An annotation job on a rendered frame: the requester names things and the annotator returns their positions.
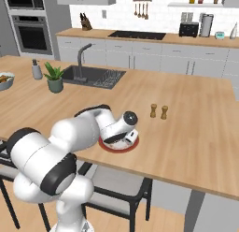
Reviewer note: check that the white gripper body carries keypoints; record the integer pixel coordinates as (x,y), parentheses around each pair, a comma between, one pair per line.
(115,140)

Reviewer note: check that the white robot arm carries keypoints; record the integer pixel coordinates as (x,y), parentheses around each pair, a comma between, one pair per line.
(46,154)

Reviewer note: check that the red plate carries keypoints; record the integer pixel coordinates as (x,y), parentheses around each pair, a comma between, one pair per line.
(130,146)

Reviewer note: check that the black toaster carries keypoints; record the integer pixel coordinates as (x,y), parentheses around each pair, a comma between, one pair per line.
(188,30)

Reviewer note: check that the bread slice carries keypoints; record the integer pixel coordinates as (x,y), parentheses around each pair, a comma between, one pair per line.
(184,17)
(190,17)

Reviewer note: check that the wooden salt shaker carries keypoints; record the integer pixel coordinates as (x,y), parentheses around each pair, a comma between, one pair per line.
(153,111)

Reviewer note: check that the wooden pepper shaker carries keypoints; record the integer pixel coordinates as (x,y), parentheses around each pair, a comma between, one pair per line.
(164,113)

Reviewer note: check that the dark sink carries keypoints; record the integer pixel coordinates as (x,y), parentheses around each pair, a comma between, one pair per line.
(93,74)

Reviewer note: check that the potted green plant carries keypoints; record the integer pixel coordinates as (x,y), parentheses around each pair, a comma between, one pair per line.
(55,81)

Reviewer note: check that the dark grey tap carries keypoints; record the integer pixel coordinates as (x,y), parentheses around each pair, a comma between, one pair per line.
(80,59)

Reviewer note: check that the grey base cupboards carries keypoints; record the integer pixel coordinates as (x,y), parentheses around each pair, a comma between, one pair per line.
(146,56)

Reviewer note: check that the grey soap dispenser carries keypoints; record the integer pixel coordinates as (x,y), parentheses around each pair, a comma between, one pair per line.
(37,72)

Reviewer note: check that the black hob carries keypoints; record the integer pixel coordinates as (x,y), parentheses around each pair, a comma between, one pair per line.
(137,35)

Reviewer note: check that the wooden knife block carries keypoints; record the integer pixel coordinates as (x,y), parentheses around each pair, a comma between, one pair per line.
(86,23)

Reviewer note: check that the bowl with food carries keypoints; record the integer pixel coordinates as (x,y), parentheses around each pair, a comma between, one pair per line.
(5,81)

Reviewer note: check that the built-in microwave oven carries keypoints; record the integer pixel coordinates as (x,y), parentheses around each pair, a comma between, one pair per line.
(24,0)

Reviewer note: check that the brown jar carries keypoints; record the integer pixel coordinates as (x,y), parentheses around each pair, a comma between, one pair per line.
(216,0)

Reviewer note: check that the wall socket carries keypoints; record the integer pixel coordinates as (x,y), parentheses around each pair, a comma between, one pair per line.
(104,14)

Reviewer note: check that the rail with hanging tools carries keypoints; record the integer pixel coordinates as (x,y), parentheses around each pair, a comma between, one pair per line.
(142,8)

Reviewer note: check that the white wall shelf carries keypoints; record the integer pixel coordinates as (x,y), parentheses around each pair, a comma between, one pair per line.
(196,5)

